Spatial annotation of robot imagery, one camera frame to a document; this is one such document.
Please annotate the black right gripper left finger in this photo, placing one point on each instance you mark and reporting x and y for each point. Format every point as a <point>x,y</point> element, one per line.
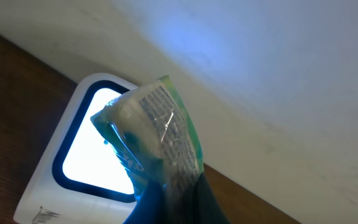
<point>149,208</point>

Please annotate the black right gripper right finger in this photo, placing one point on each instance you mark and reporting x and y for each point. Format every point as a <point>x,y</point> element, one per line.
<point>207,209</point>

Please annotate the teal Kleenex tissue pack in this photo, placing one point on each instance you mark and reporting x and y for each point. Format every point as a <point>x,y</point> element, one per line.
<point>153,137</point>

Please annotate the white barcode scanner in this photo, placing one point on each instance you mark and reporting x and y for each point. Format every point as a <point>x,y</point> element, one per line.
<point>79,179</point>

